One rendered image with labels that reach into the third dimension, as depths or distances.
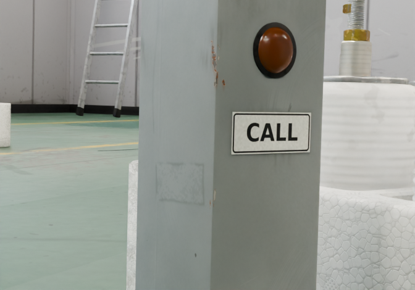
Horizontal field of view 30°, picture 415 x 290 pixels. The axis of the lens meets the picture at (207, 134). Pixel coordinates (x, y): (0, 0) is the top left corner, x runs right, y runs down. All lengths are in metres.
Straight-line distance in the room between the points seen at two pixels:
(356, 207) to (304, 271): 0.08
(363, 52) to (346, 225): 0.15
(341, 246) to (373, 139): 0.09
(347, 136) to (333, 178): 0.03
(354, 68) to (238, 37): 0.21
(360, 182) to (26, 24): 7.50
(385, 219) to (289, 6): 0.14
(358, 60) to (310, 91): 0.18
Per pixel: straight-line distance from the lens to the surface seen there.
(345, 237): 0.48
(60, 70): 8.38
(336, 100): 0.53
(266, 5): 0.38
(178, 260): 0.39
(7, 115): 3.28
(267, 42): 0.37
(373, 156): 0.53
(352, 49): 0.57
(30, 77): 8.00
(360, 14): 0.58
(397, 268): 0.46
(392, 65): 6.96
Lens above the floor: 0.24
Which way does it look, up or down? 3 degrees down
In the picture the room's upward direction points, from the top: 2 degrees clockwise
